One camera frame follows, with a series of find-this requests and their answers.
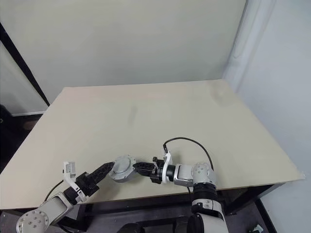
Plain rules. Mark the dark rounded shape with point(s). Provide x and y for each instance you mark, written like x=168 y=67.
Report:
x=131 y=228
x=182 y=223

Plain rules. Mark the black bulky floor object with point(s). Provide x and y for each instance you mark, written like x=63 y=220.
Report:
x=5 y=115

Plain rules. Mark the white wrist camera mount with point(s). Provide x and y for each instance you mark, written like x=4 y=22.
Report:
x=69 y=168
x=168 y=160

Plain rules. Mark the black table frame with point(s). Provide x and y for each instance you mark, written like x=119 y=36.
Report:
x=267 y=190

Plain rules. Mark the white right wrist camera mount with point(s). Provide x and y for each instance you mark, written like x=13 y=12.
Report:
x=168 y=160

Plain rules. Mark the white baseboard strip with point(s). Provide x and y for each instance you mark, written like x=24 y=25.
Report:
x=29 y=113

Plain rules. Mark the round grey motor lid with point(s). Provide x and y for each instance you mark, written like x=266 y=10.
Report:
x=124 y=165

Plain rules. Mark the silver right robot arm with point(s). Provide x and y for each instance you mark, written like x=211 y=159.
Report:
x=201 y=173

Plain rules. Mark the small white green floor object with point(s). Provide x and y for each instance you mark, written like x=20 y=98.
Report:
x=258 y=228

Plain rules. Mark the black diagonal frame post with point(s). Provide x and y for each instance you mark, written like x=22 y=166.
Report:
x=23 y=64

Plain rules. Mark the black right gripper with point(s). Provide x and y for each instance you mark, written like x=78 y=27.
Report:
x=158 y=171

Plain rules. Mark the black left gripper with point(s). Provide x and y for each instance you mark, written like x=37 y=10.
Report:
x=86 y=184

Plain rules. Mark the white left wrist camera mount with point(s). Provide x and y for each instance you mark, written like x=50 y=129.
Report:
x=69 y=168

